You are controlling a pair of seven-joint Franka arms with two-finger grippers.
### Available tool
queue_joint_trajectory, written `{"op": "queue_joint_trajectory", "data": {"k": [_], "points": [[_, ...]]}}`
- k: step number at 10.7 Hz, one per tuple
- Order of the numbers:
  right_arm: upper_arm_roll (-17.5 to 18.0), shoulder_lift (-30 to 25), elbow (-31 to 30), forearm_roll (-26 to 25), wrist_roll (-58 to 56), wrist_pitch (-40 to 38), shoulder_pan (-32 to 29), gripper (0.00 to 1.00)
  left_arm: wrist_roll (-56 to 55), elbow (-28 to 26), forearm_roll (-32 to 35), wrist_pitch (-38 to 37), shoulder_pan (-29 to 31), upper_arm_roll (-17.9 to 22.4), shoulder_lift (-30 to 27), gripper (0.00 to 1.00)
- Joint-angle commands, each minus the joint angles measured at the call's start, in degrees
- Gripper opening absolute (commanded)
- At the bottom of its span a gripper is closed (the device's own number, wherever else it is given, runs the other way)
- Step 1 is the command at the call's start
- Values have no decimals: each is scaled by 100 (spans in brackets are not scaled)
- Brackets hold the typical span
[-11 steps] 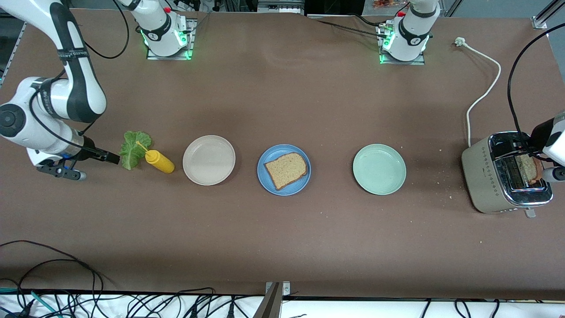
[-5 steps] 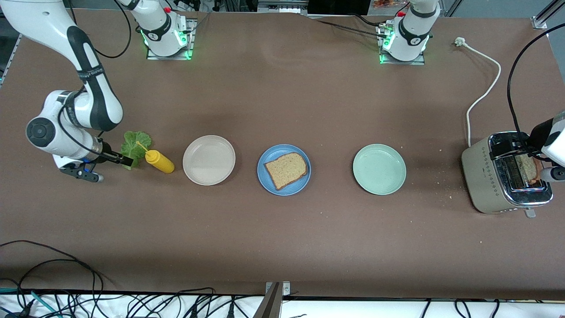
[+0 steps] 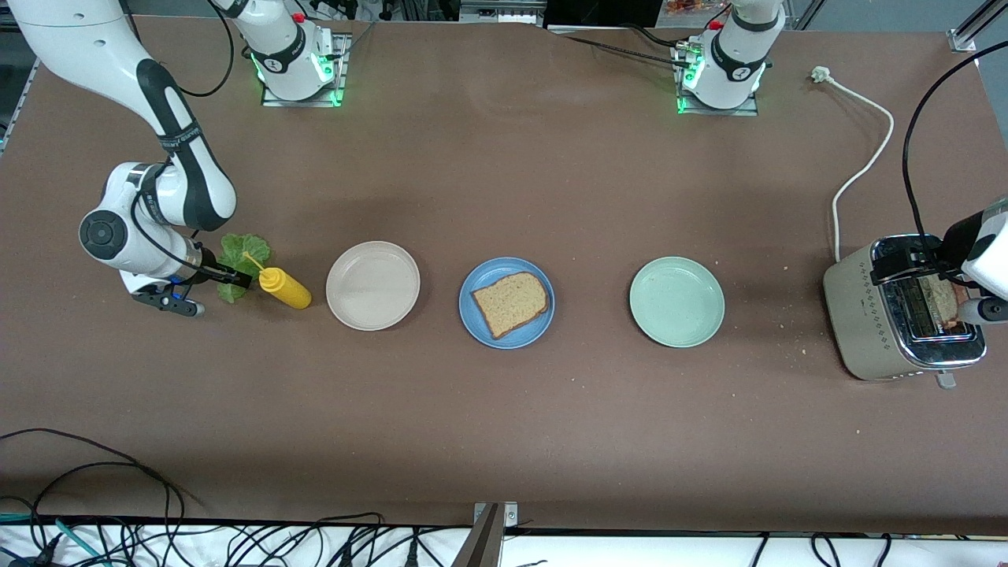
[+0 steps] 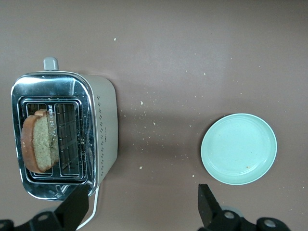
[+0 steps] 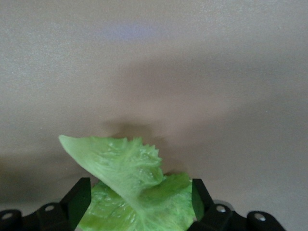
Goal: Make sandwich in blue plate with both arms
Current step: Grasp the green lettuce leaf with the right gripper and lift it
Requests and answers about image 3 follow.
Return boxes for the tangled black cables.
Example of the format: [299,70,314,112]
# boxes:
[0,521,1008,567]

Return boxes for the cream round plate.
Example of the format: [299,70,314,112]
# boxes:
[325,241,421,332]

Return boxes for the pale green round plate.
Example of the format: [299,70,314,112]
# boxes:
[628,256,726,349]

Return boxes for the blue round plate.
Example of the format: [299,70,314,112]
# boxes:
[458,257,556,350]

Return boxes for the teal cable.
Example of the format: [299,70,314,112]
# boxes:
[0,512,111,567]

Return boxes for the white toaster power cable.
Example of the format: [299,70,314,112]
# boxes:
[811,65,895,263]

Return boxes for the yellow squeeze bottle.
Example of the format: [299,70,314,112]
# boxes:
[242,250,313,310]

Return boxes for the aluminium frame rail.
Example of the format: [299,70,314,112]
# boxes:
[948,0,1008,54]

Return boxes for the brown bread slice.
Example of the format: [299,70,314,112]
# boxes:
[470,272,550,340]
[923,276,970,332]

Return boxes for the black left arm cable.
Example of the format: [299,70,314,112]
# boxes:
[902,39,1008,265]

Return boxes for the beige chrome toaster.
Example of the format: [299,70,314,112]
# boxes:
[822,233,988,390]

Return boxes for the aluminium frame beam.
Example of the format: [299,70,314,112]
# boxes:
[458,0,548,24]

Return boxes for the green lettuce leaf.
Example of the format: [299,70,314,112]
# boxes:
[216,233,272,304]

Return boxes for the metal edge bracket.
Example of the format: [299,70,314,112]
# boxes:
[451,501,521,567]

